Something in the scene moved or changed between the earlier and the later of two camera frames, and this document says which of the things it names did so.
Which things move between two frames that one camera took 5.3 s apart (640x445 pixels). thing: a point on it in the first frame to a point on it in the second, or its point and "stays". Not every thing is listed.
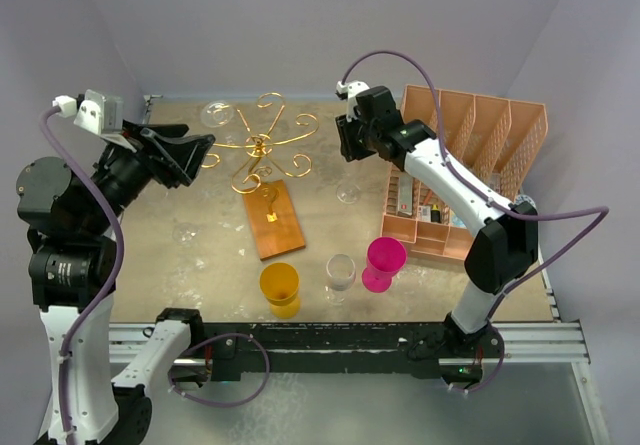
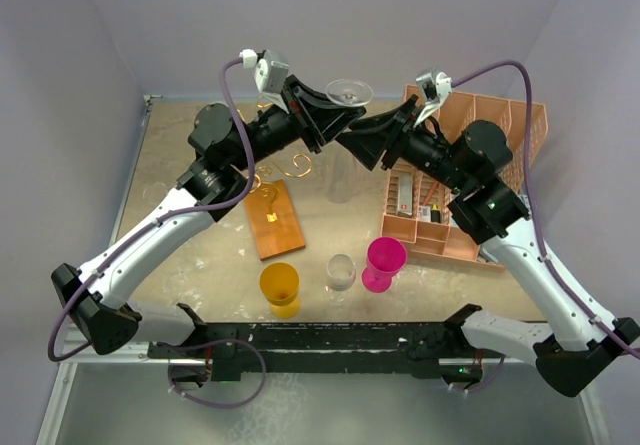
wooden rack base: [272, 218] stays
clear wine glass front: [341, 273] stays
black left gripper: [180, 155] to [316, 120]
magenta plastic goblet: [385, 256] stays
